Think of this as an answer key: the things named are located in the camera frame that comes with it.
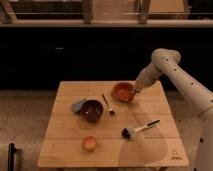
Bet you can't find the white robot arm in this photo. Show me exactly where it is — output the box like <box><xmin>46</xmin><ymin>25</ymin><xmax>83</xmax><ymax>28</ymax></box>
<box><xmin>132</xmin><ymin>48</ymin><xmax>213</xmax><ymax>171</ymax></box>

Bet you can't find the blue-grey folded towel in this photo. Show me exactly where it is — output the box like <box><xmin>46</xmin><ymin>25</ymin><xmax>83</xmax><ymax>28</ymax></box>
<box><xmin>71</xmin><ymin>99</ymin><xmax>86</xmax><ymax>113</ymax></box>

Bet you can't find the orange bowl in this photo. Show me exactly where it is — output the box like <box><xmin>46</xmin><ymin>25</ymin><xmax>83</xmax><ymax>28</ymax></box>
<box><xmin>111</xmin><ymin>82</ymin><xmax>134</xmax><ymax>102</ymax></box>

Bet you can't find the dark maroon bowl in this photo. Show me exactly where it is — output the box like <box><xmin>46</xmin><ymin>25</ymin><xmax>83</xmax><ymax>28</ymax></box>
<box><xmin>79</xmin><ymin>100</ymin><xmax>103</xmax><ymax>123</ymax></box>

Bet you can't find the wooden square table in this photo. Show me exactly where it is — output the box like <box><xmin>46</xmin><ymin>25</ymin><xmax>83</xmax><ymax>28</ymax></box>
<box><xmin>38</xmin><ymin>81</ymin><xmax>189</xmax><ymax>168</ymax></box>

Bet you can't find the small orange cup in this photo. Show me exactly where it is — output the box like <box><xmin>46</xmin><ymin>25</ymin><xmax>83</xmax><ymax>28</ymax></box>
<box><xmin>83</xmin><ymin>136</ymin><xmax>97</xmax><ymax>152</ymax></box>

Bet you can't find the black post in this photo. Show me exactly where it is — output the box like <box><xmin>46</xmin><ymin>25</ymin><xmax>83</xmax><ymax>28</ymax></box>
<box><xmin>7</xmin><ymin>143</ymin><xmax>16</xmax><ymax>171</ymax></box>

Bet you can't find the wooden shelf rail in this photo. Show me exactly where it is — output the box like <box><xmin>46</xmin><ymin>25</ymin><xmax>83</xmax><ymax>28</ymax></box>
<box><xmin>0</xmin><ymin>0</ymin><xmax>213</xmax><ymax>28</ymax></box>

